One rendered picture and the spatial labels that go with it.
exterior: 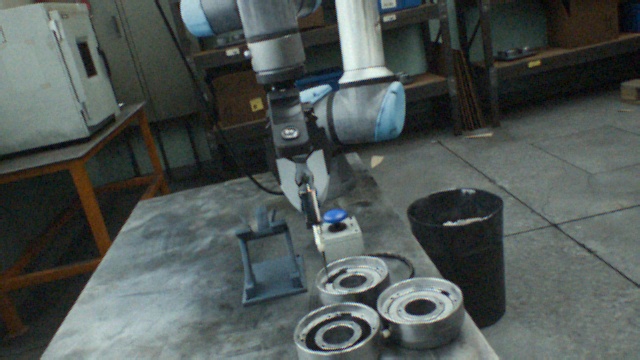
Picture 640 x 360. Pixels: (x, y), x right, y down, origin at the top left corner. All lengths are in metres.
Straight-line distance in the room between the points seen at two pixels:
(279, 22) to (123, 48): 3.80
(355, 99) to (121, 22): 3.52
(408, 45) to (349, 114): 3.69
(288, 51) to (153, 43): 3.74
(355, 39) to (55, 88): 1.96
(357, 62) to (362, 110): 0.10
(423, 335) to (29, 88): 2.48
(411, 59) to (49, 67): 2.95
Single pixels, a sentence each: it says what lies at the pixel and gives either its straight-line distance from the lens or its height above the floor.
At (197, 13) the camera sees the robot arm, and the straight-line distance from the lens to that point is 0.93.
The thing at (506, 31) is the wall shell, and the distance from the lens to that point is 5.09.
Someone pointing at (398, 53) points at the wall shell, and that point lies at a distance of 4.81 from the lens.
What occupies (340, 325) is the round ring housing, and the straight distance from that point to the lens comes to 0.72.
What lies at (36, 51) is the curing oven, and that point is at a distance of 2.89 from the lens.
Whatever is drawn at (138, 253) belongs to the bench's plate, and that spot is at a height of 0.80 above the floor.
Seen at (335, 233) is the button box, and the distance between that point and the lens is 0.93.
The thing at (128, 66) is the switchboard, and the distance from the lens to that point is 4.54.
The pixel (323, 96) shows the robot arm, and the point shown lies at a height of 1.02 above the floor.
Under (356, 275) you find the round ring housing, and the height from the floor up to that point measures 0.83.
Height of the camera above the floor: 1.21
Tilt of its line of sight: 17 degrees down
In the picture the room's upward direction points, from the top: 12 degrees counter-clockwise
